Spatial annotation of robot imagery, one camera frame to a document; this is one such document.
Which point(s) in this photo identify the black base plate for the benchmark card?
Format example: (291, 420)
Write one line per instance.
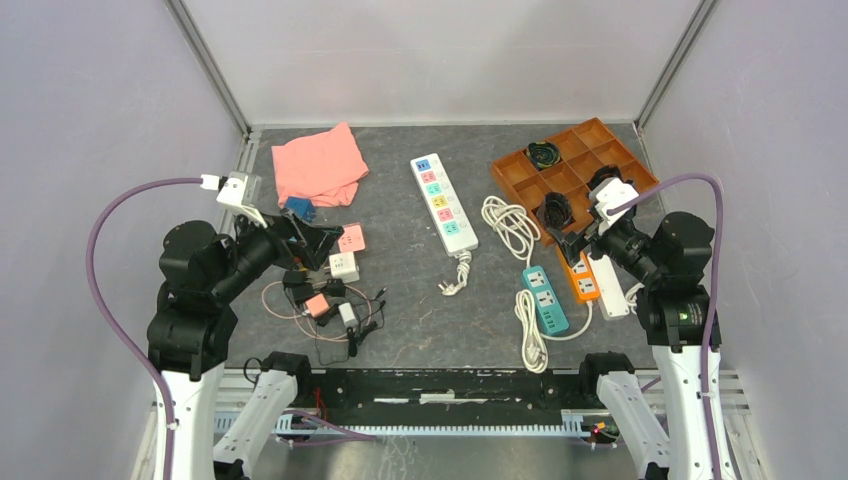
(445, 397)

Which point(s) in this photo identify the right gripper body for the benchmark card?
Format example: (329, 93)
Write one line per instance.
(628, 245)

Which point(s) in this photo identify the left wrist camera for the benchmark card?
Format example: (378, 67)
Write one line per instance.
(237, 193)

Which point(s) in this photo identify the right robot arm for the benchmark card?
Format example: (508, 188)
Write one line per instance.
(673, 308)

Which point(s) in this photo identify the pink cloth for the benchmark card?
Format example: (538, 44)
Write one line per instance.
(324, 168)

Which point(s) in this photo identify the orange divided tray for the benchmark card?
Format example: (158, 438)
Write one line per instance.
(583, 150)

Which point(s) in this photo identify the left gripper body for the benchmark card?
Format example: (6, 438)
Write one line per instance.
(258, 247)

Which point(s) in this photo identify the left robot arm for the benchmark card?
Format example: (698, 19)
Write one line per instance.
(188, 341)

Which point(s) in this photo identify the black power adapter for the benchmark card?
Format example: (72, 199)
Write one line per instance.
(302, 285)

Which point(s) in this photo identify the white printed plug adapter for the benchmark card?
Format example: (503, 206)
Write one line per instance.
(343, 266)

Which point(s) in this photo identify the blue cube socket adapter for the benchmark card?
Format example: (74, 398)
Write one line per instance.
(303, 208)

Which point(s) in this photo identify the small pink charger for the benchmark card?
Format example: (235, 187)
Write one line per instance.
(316, 306)

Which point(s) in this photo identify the white long power strip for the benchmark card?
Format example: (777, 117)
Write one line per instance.
(451, 219)

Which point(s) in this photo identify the pink cube socket adapter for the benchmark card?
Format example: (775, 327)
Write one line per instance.
(352, 239)

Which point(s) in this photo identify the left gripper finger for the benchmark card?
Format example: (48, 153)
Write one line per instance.
(318, 241)
(291, 220)

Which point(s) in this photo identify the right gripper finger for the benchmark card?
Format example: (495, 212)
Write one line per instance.
(599, 213)
(571, 245)

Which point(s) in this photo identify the teal power strip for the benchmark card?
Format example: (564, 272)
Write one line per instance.
(550, 315)

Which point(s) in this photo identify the white usb charger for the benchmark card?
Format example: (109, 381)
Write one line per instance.
(348, 315)

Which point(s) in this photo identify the white small power strip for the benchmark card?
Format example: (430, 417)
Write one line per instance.
(612, 301)

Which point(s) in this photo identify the orange power strip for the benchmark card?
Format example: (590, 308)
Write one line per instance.
(580, 277)

